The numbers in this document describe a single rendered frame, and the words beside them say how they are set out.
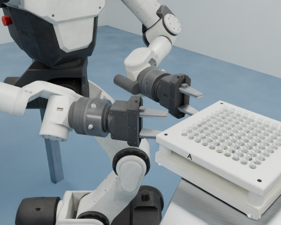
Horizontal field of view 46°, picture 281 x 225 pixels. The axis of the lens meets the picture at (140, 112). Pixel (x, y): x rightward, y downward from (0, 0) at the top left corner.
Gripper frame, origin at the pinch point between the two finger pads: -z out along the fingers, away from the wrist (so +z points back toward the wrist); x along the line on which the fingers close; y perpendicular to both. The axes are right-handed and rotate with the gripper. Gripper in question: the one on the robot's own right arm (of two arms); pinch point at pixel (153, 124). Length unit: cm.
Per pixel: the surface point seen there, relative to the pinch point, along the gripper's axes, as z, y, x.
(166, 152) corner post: -4.0, 5.6, 3.3
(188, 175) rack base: -9.2, 9.7, 5.2
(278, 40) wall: -75, -304, 58
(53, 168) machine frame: 76, -81, 85
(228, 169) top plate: -16.4, 13.6, -0.3
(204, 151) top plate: -11.9, 8.7, -0.3
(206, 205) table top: -13.3, 15.7, 6.9
